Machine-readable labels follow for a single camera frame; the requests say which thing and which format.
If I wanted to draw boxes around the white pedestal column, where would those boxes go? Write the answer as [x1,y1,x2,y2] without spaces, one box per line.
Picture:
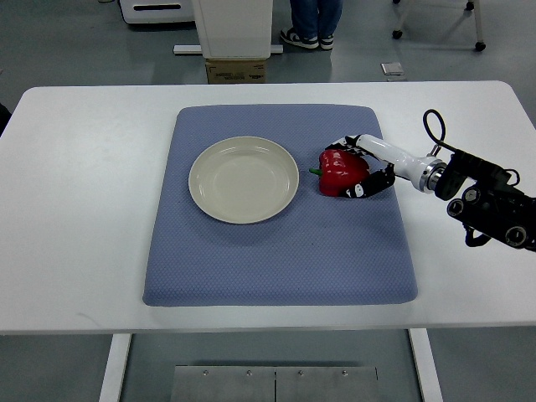
[193,0,273,59]

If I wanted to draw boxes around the white left table leg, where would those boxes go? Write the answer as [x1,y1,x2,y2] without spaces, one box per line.
[98,333,131,402]

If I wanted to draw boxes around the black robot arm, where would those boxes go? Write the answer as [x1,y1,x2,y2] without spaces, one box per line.
[423,109,535,251]

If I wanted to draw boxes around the white right table leg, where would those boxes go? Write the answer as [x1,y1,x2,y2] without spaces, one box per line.
[408,328,444,402]

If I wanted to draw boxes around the red bell pepper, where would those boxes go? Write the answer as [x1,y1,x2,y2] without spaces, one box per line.
[309,149,369,197]

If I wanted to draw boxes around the cardboard box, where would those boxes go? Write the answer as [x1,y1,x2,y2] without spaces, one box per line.
[205,59,266,85]

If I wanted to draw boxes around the cream round plate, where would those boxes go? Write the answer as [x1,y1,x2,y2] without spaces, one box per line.
[188,137,300,224]

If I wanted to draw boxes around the white table leg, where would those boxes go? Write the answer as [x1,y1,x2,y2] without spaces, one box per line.
[98,333,131,402]
[408,328,444,402]

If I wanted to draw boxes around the blue textured mat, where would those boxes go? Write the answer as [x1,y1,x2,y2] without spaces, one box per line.
[143,104,418,307]

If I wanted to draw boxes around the white wheeled cart frame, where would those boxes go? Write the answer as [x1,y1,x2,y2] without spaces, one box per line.
[391,1,487,53]

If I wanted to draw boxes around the small grey floor plate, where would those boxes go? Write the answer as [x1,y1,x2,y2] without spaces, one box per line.
[380,62,405,77]

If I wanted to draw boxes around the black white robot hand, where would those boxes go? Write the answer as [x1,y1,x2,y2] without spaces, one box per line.
[326,134,446,198]

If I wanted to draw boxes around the person in blue jeans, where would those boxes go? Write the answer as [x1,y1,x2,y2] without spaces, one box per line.
[280,0,343,51]

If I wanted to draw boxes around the white machine with slot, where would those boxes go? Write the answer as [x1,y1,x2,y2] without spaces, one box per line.
[119,0,194,24]

